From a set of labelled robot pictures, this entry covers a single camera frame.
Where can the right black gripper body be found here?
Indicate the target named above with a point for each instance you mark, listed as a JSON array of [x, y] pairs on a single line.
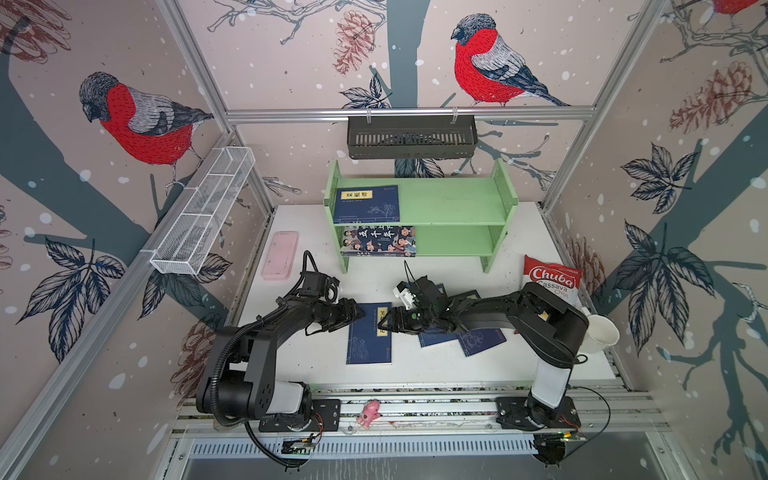
[[417, 316]]

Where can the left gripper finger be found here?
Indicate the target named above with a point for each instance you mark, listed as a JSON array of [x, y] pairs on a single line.
[[332, 327], [350, 310]]

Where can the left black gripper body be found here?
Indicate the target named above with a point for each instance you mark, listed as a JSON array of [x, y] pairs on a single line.
[[330, 313]]

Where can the navy booklet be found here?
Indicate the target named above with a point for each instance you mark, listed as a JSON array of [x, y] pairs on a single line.
[[477, 341], [367, 344], [367, 205], [431, 339]]

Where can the illustrated Chinese history book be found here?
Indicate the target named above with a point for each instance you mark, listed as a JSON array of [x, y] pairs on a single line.
[[379, 241]]

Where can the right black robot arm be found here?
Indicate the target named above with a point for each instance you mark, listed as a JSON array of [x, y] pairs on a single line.
[[550, 326]]

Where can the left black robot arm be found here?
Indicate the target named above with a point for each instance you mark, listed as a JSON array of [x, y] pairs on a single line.
[[238, 384]]

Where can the pink pencil case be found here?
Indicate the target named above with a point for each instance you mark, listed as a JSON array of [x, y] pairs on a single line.
[[280, 256]]

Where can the pink pig toy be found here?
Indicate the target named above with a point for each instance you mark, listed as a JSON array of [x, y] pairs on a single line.
[[369, 413]]

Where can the green wooden shelf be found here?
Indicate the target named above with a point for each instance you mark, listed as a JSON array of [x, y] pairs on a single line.
[[453, 216]]

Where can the red Chuba chips bag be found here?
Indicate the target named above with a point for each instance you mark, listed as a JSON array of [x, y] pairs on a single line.
[[561, 280]]

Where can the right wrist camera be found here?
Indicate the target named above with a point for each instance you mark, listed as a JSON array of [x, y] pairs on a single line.
[[411, 291]]

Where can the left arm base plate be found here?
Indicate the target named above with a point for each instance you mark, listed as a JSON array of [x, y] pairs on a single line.
[[320, 415]]

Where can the aluminium mounting rail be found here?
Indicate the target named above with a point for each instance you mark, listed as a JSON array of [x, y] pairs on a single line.
[[474, 409]]

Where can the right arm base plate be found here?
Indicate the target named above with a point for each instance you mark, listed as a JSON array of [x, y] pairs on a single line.
[[530, 415]]

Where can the white mesh wall tray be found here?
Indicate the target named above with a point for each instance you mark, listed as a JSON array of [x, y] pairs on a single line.
[[192, 235]]

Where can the black hanging wire basket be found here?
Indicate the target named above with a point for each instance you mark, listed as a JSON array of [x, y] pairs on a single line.
[[411, 137]]

